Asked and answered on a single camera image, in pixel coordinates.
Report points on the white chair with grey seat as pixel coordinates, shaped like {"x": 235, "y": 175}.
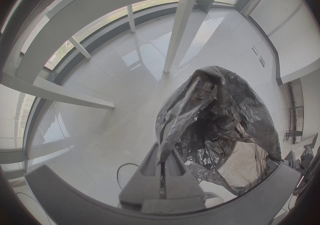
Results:
{"x": 75, "y": 9}

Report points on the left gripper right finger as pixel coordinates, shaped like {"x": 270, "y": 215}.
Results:
{"x": 182, "y": 184}

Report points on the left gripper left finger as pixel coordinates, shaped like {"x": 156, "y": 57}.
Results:
{"x": 140, "y": 184}

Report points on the black plastic bag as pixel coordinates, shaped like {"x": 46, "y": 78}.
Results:
{"x": 250, "y": 109}

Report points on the black metal frame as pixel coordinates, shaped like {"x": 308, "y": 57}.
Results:
{"x": 292, "y": 119}

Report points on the white desk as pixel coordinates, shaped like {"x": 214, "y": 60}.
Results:
{"x": 300, "y": 51}

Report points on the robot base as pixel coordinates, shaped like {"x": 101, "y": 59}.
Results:
{"x": 213, "y": 200}

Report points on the window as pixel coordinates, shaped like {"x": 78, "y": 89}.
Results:
{"x": 155, "y": 13}

